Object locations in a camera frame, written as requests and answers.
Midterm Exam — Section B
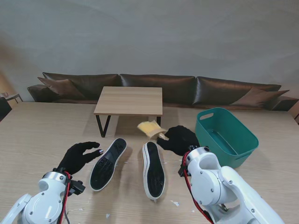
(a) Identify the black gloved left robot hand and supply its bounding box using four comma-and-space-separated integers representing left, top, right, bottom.
57, 141, 104, 175

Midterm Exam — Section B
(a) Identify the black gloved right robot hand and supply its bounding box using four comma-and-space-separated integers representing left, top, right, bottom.
156, 125, 200, 156

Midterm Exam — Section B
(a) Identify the yellow canvas sneaker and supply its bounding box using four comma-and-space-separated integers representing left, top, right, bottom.
142, 141, 166, 199
90, 138, 128, 192

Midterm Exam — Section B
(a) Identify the wooden hand brush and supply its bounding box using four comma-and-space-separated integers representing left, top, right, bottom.
137, 120, 168, 140

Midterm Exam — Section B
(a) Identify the green plastic basin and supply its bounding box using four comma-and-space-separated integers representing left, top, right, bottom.
193, 107, 259, 169

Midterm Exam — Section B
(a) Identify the brown leather sofa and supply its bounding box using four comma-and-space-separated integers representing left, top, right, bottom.
27, 71, 299, 112

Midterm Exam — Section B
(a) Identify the small wooden black-legged table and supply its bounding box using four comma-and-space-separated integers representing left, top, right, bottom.
93, 86, 164, 140

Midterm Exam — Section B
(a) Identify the brown leather cushion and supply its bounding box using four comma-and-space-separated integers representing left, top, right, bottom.
231, 86, 290, 107
37, 76, 86, 98

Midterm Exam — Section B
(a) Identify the dark chair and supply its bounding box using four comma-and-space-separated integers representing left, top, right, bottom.
0, 97, 12, 122

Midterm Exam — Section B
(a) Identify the light wooden side table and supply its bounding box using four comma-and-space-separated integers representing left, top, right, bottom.
0, 92, 24, 103

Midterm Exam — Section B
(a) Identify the light wooden furniture edge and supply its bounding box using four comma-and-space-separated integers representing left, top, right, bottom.
288, 100, 299, 124

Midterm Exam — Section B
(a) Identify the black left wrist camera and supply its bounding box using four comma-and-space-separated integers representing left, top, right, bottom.
70, 179, 86, 196

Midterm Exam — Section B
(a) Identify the red black left arm cable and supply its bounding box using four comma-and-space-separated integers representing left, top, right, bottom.
57, 171, 72, 224

